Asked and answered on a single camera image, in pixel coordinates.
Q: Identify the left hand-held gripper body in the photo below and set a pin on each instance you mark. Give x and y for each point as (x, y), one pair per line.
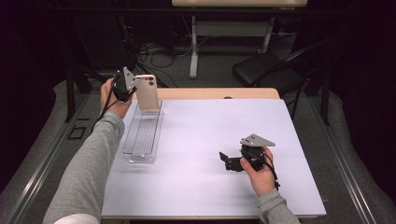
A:
(124, 85)

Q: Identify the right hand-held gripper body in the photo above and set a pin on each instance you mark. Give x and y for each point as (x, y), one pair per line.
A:
(252, 149)

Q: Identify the beige phone case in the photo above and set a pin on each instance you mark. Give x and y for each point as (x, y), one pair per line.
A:
(147, 93)

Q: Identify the clear plastic tray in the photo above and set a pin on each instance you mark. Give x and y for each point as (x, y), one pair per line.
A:
(143, 137)

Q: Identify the person's left hand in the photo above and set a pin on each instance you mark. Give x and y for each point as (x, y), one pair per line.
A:
(113, 101)

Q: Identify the person's right hand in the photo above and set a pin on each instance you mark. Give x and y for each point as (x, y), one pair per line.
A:
(261, 179)

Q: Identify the white table board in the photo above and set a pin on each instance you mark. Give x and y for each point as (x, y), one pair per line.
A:
(193, 186)

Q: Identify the black metal stand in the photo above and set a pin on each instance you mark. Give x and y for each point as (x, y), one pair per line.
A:
(70, 93)

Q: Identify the white desk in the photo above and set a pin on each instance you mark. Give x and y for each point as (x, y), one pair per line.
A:
(194, 62)

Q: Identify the wooden table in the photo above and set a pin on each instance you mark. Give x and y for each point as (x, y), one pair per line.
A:
(202, 93)

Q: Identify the black folding chair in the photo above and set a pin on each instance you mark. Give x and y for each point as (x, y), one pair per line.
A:
(264, 71)

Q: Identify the dark curtain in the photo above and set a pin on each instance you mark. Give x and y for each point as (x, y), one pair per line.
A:
(367, 77)
(25, 77)

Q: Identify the black floor outlet frame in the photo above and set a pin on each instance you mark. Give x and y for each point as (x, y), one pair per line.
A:
(71, 133)

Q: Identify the metal floor rail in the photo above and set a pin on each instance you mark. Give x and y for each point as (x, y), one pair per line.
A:
(342, 161)
(31, 186)

